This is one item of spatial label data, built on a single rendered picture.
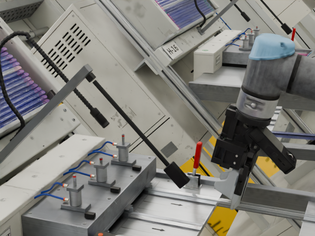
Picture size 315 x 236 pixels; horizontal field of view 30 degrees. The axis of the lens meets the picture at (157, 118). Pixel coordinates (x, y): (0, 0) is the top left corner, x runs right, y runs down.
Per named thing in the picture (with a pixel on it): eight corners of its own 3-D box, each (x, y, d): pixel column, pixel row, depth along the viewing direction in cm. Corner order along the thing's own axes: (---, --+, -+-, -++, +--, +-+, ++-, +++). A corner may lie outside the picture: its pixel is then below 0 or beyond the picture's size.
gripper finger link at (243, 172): (236, 187, 120) (247, 149, 117) (243, 190, 120) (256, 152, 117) (230, 195, 116) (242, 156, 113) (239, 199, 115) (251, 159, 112)
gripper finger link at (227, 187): (210, 201, 123) (221, 161, 119) (237, 210, 121) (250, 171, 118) (206, 206, 120) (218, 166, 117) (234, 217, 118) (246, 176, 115)
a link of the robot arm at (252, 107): (281, 93, 115) (274, 105, 108) (275, 114, 117) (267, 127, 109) (245, 81, 117) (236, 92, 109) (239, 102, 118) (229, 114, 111)
